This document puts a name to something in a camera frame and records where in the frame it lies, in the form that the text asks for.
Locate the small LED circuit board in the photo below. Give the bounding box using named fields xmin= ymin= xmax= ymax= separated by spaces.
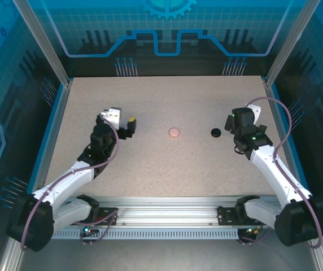
xmin=79 ymin=222 xmax=100 ymax=238
xmin=242 ymin=225 xmax=264 ymax=238

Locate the grey metal sheet panel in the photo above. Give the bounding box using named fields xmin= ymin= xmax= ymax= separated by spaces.
xmin=0 ymin=238 xmax=323 ymax=271

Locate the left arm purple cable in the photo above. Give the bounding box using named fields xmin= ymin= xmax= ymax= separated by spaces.
xmin=20 ymin=117 xmax=120 ymax=251

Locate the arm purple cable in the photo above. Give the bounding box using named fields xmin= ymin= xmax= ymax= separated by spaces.
xmin=236 ymin=97 xmax=323 ymax=249
xmin=20 ymin=117 xmax=120 ymax=251

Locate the aluminium side rail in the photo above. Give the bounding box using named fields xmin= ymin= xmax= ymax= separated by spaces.
xmin=264 ymin=83 xmax=313 ymax=206
xmin=23 ymin=80 xmax=73 ymax=206

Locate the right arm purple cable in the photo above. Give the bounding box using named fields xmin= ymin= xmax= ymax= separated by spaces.
xmin=236 ymin=97 xmax=323 ymax=249

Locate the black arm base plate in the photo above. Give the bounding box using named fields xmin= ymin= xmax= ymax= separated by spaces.
xmin=217 ymin=206 xmax=269 ymax=226
xmin=92 ymin=207 xmax=120 ymax=226

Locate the aluminium frame post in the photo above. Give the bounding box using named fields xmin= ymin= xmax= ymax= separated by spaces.
xmin=263 ymin=0 xmax=322 ymax=89
xmin=11 ymin=0 xmax=74 ymax=88

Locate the aluminium front rail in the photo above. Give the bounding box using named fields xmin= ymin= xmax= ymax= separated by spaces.
xmin=17 ymin=196 xmax=320 ymax=229

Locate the slotted metal cable duct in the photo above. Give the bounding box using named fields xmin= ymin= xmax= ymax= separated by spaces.
xmin=51 ymin=229 xmax=241 ymax=241

